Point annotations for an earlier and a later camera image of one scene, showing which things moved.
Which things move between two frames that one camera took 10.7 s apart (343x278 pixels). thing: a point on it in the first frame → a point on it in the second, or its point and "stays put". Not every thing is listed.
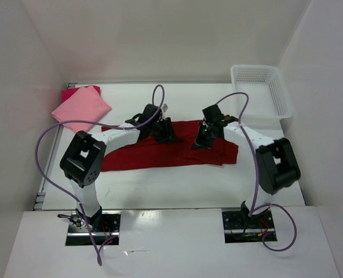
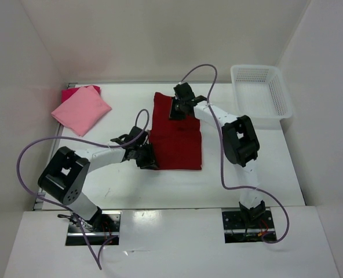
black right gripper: (200, 143) → (173, 114)
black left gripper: (168, 134) → (149, 162)
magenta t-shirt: (68, 92) stays put
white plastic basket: (269, 98) stays put
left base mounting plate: (78, 233) stays put
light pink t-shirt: (85, 104) stays put
